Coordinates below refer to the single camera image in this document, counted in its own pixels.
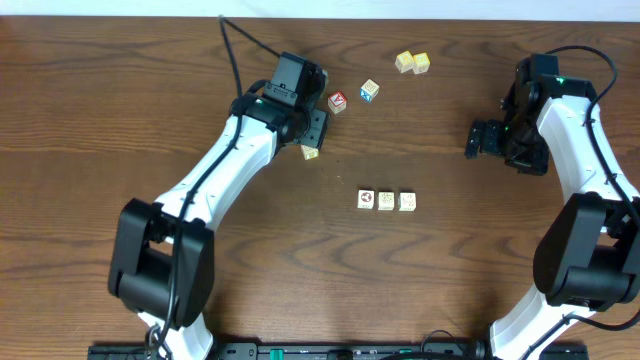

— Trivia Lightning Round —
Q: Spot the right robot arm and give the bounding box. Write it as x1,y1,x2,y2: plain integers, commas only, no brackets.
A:
465,50,639,359

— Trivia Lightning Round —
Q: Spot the bright yellow block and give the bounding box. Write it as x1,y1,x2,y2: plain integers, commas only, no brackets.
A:
412,52,431,74

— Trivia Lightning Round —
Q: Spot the red letter A block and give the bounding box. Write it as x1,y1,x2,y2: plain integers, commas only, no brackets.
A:
328,91,348,114

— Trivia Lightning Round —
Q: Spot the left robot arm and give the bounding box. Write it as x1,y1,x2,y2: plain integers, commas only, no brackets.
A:
108,52,329,359

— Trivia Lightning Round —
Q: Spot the pale yellow block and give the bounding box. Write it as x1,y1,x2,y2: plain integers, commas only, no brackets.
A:
395,51,414,73

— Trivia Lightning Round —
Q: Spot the block with red emblem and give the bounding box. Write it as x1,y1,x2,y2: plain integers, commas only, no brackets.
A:
357,189,375,209

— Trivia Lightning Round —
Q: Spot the blue and white block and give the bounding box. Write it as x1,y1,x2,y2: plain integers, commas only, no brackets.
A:
360,79,380,102

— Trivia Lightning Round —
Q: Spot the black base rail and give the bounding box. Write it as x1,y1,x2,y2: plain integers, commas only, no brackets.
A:
87,339,589,360

